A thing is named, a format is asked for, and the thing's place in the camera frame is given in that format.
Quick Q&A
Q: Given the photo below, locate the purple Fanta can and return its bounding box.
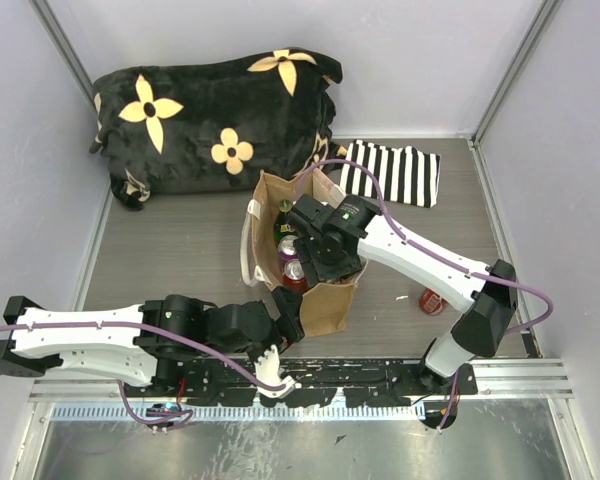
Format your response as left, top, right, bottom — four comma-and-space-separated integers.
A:
277, 235, 298, 266

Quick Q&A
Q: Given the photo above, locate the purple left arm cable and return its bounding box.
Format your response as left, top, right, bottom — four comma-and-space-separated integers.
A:
0, 322, 301, 434

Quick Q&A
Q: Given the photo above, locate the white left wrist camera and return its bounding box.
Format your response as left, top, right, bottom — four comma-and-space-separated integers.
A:
254, 345, 302, 400

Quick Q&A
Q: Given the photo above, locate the black white striped cloth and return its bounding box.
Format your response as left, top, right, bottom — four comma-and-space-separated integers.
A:
345, 140, 441, 208

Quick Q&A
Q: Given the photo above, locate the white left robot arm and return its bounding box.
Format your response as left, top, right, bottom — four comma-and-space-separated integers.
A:
0, 287, 304, 398

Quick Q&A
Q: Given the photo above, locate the tan canvas tote bag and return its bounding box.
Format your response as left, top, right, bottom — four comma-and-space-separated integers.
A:
240, 170, 363, 337

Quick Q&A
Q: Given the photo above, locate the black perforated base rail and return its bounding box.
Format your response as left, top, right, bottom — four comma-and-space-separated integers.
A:
122, 356, 480, 409

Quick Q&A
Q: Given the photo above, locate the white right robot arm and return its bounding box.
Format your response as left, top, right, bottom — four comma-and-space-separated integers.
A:
289, 195, 516, 394

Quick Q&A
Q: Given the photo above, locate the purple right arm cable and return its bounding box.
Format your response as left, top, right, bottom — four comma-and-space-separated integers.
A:
294, 158, 555, 432

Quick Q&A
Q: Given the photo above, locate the black floral plush blanket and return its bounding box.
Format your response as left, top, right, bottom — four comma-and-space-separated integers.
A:
90, 47, 343, 211

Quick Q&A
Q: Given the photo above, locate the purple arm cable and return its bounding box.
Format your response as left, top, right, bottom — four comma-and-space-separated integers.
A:
0, 322, 301, 434
294, 158, 555, 432

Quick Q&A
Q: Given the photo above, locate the green Perrier glass bottle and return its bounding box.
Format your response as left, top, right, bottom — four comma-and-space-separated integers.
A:
273, 199, 296, 245

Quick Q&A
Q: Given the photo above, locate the red cola can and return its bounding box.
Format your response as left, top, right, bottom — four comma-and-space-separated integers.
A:
419, 288, 448, 316
283, 259, 308, 294

